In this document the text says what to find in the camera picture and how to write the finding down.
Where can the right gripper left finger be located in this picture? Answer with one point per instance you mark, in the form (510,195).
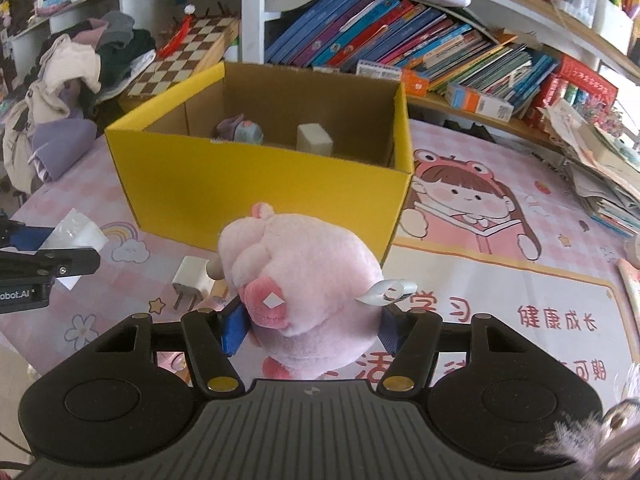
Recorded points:
(211,339)

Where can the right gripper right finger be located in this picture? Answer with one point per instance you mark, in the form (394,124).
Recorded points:
(411,339)

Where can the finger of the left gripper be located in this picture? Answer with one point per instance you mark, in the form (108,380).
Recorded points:
(24,237)
(47,264)

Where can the white tape roll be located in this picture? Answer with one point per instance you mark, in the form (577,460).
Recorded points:
(79,241)

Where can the white charger plug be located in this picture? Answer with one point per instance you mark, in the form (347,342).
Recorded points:
(192,281)

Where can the pink plush pig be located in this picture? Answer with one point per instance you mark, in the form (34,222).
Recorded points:
(302,281)

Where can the cream wooden block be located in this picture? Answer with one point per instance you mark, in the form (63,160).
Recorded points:
(313,139)

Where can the grey tally counter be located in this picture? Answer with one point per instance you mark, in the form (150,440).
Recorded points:
(239,129)

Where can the pile of clothes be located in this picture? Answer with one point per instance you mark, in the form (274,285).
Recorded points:
(50,123)

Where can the yellow cardboard box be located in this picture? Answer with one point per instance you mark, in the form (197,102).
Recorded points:
(183,184)

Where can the orange white small box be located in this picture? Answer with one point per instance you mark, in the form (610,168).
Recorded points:
(478,103)

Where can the white orange medicine box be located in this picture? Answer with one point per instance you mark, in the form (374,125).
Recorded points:
(415,85)

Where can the stack of papers and books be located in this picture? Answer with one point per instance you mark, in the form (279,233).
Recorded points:
(603,171)

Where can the wooden chessboard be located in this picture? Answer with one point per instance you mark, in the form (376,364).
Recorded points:
(203,47)

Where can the row of colourful books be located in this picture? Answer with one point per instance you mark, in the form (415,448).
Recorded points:
(443,44)

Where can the red book box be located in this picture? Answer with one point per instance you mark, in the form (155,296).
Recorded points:
(575,83)

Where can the white pen holder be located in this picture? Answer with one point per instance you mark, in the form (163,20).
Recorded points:
(612,24)

